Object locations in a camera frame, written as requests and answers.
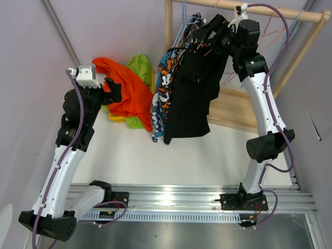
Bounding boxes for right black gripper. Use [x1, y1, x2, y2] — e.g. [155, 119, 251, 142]
[191, 14, 241, 58]

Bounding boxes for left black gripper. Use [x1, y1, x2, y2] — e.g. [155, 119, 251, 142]
[72, 78, 121, 126]

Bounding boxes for orange patterned camo shorts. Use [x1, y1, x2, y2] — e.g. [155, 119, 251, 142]
[176, 12, 206, 48]

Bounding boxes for green shorts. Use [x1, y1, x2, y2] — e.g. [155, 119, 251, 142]
[102, 54, 154, 129]

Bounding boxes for black shorts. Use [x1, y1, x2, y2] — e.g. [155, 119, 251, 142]
[163, 49, 228, 145]

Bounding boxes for blue patterned shorts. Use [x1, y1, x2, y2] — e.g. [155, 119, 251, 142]
[150, 47, 186, 143]

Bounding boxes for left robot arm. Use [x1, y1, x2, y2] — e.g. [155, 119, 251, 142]
[19, 78, 122, 241]

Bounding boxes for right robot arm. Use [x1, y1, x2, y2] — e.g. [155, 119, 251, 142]
[194, 14, 295, 211]

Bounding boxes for yellow plastic tray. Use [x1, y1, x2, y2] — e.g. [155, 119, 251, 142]
[108, 71, 155, 122]

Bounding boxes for wooden clothes rack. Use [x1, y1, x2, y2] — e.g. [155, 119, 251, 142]
[164, 1, 331, 133]

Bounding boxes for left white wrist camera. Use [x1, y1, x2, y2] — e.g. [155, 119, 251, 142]
[67, 65, 102, 89]

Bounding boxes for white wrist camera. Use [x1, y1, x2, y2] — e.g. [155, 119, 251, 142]
[67, 65, 102, 89]
[228, 3, 248, 32]

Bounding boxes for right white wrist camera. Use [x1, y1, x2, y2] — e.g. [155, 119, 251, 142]
[228, 3, 248, 32]

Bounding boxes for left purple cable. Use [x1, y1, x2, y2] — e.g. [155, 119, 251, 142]
[31, 68, 128, 249]

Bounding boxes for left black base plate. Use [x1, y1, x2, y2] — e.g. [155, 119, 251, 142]
[104, 191, 130, 210]

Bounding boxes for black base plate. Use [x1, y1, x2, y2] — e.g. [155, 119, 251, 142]
[214, 193, 269, 211]
[104, 191, 130, 210]

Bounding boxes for aluminium mounting rail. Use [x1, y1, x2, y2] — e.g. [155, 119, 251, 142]
[64, 183, 319, 215]

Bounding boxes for slotted cable duct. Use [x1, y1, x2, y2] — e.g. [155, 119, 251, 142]
[81, 210, 255, 225]

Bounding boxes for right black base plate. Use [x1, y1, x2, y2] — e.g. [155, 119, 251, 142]
[214, 193, 269, 211]

